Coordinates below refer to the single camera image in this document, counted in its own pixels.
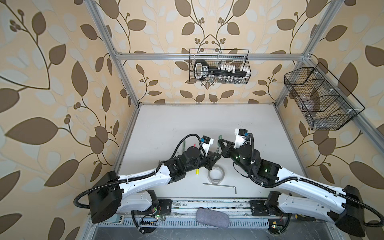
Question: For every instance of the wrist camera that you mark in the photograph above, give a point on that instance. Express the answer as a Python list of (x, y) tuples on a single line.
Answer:
[(206, 143), (240, 139)]

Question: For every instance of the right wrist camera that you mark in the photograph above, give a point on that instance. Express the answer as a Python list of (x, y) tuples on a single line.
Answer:
[(240, 139)]

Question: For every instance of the grey remote device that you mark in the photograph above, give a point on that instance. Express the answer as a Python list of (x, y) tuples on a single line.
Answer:
[(116, 219)]

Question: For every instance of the black socket holder tool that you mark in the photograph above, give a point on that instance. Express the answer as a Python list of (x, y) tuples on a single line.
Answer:
[(222, 72)]

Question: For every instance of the right wire basket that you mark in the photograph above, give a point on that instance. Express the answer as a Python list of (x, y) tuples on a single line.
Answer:
[(326, 102)]

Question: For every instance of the back wire basket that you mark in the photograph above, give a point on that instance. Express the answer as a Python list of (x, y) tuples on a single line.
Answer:
[(237, 57)]

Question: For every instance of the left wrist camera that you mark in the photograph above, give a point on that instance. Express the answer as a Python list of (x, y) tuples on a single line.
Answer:
[(206, 143)]

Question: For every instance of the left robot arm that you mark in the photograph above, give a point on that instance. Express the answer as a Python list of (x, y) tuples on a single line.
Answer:
[(114, 194)]

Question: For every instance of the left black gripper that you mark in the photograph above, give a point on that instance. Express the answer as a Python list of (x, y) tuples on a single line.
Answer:
[(210, 157)]

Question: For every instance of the clear tape roll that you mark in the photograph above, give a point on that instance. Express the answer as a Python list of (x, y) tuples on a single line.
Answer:
[(216, 175)]

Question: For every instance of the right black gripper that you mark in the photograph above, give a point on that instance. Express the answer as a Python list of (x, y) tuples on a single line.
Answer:
[(226, 150)]

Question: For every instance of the grey fabric pouch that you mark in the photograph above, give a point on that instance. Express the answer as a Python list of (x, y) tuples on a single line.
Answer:
[(212, 218)]

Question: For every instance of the metal hex key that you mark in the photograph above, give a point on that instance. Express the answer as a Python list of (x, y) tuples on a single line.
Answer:
[(224, 186)]

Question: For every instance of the yellow black screwdriver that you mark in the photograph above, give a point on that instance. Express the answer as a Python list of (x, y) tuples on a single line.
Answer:
[(304, 218)]

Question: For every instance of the wire basket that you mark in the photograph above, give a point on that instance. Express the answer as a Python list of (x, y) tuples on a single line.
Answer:
[(237, 57), (326, 102)]

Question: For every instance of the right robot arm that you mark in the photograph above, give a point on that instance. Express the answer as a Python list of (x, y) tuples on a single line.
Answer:
[(291, 193)]

